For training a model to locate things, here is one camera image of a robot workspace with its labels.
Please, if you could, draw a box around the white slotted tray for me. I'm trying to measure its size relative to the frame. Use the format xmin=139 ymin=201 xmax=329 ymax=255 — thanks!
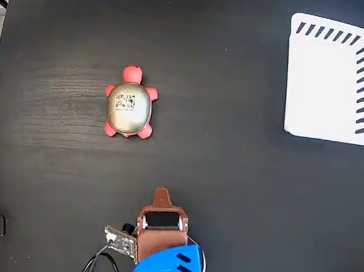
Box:
xmin=281 ymin=11 xmax=364 ymax=146

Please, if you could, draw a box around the camera circuit board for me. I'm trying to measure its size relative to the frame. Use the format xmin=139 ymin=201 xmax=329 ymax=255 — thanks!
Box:
xmin=101 ymin=220 xmax=140 ymax=261

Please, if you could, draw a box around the white red servo wire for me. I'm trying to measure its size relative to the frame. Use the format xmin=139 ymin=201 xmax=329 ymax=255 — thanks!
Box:
xmin=190 ymin=237 xmax=209 ymax=272

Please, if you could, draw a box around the red turtle toy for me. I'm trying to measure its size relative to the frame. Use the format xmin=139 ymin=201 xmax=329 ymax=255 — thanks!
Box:
xmin=101 ymin=62 xmax=162 ymax=140

